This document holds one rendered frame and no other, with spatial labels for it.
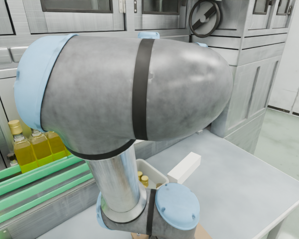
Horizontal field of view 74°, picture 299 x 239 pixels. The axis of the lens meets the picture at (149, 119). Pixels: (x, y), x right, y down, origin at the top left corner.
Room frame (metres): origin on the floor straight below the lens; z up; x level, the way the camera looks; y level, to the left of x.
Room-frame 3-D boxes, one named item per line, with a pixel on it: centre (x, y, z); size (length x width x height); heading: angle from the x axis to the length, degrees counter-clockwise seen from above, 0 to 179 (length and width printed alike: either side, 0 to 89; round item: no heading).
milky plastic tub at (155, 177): (0.70, 0.04, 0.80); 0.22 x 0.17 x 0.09; 41
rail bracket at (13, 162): (0.65, 0.56, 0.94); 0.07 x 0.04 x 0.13; 41
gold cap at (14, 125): (0.62, 0.48, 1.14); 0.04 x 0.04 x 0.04
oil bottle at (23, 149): (0.62, 0.48, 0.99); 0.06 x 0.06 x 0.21; 40
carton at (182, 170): (0.82, -0.19, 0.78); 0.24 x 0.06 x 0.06; 140
